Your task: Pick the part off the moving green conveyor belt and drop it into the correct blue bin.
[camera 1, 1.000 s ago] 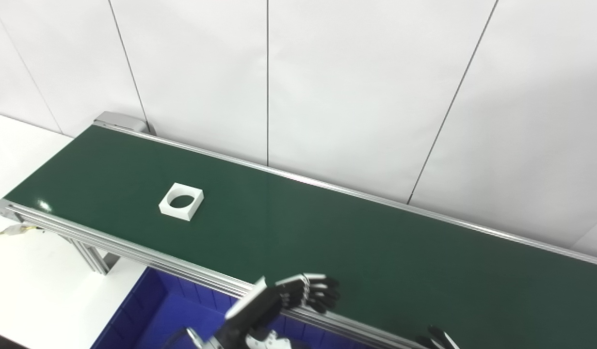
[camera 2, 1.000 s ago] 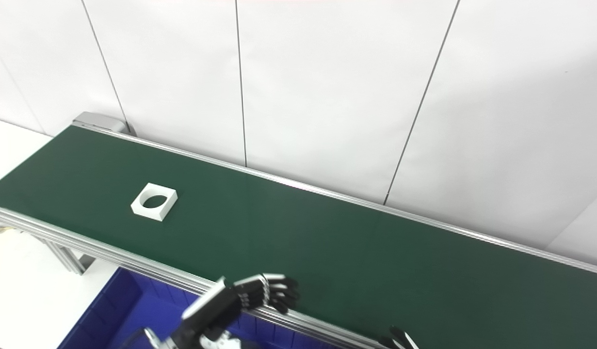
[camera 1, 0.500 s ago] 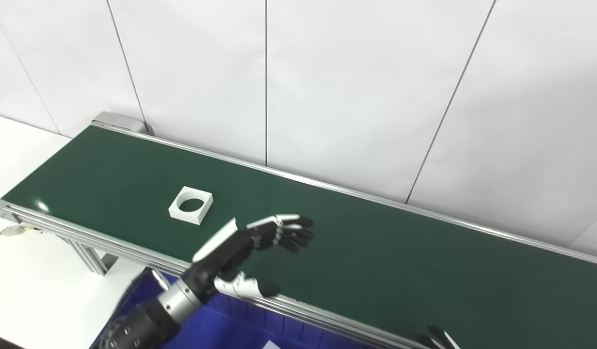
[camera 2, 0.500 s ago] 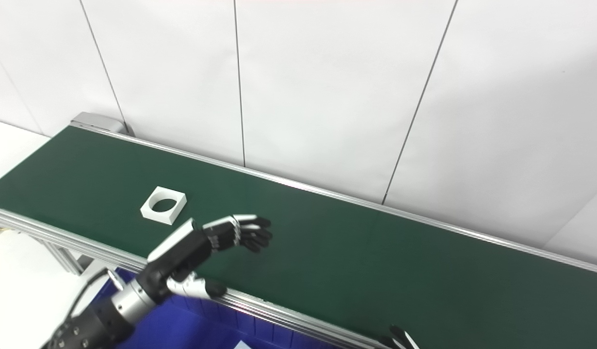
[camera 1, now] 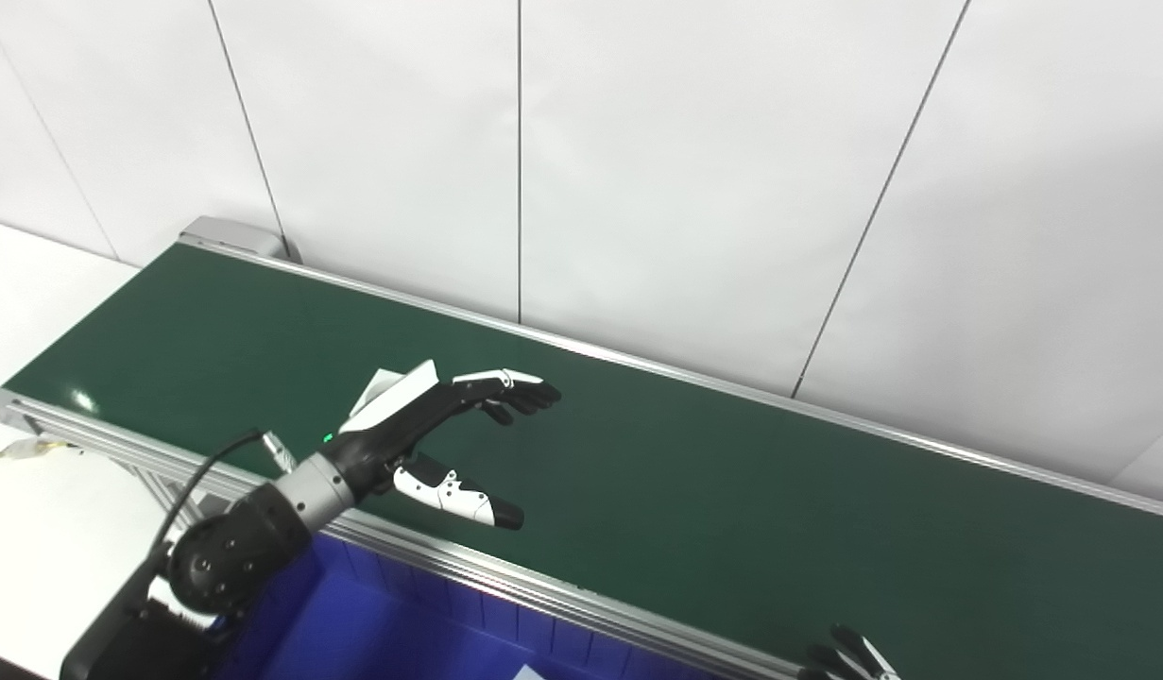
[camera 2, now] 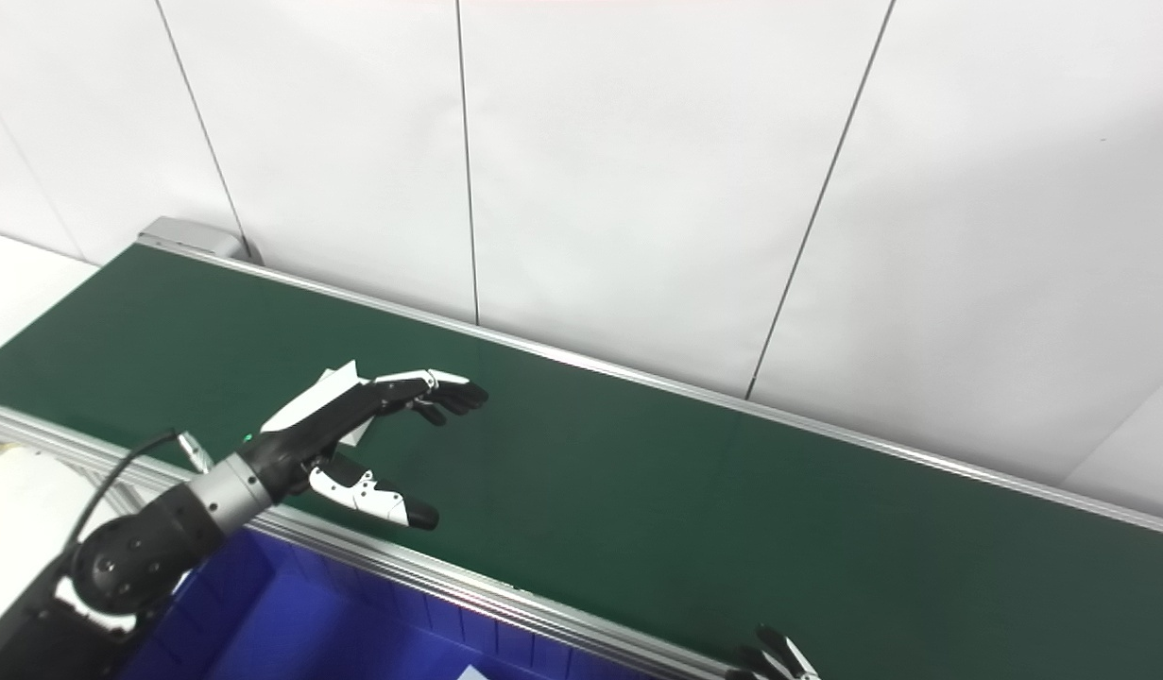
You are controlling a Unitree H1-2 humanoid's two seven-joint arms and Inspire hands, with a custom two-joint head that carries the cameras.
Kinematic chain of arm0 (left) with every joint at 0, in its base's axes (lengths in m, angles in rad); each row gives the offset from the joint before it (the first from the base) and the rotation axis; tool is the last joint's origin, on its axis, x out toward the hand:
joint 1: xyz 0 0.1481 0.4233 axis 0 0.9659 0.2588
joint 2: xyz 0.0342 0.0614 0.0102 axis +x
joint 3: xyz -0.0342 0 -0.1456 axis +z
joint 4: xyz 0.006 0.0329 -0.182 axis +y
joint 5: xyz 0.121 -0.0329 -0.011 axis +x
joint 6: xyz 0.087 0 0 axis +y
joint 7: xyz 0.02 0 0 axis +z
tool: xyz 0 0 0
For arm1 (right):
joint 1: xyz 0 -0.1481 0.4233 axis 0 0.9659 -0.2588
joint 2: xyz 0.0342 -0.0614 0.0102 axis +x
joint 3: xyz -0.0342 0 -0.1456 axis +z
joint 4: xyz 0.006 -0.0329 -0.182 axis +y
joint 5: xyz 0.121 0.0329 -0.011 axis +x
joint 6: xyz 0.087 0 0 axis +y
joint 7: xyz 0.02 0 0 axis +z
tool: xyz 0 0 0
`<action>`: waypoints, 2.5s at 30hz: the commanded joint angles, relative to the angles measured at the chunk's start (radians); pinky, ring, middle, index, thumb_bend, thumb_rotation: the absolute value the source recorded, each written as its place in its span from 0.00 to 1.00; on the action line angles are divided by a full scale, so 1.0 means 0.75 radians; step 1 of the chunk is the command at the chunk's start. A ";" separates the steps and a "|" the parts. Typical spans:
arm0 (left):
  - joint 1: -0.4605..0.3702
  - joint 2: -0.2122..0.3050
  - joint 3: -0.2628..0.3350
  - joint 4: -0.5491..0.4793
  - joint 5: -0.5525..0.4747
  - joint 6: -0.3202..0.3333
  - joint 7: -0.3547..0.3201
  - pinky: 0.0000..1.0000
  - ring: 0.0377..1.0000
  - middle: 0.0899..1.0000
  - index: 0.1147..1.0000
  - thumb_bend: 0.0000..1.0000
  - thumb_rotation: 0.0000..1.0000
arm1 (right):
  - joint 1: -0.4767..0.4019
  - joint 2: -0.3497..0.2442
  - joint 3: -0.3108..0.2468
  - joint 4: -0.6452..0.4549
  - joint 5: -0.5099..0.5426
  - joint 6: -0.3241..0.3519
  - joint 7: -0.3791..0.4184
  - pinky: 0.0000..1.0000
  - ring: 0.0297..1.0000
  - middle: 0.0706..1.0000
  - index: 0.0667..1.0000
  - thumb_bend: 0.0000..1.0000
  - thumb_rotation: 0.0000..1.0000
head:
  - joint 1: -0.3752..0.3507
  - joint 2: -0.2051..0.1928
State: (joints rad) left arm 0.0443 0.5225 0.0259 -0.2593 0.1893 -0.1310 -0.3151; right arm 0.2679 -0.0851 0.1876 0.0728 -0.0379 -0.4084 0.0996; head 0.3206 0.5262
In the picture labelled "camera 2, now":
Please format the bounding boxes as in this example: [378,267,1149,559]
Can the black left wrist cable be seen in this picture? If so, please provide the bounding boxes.
[66,429,214,551]

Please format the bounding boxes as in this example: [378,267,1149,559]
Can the blue plastic bin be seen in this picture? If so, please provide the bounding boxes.
[118,526,669,680]

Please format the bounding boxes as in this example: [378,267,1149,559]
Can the green conveyor belt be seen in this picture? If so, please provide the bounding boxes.
[0,236,1163,680]
[0,244,1163,680]

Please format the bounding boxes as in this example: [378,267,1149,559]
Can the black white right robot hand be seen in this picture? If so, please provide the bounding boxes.
[727,624,824,680]

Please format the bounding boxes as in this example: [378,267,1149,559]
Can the gray conveyor end cover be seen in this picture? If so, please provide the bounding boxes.
[136,216,254,264]

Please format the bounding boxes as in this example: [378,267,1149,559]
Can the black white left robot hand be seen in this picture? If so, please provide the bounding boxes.
[240,367,490,531]

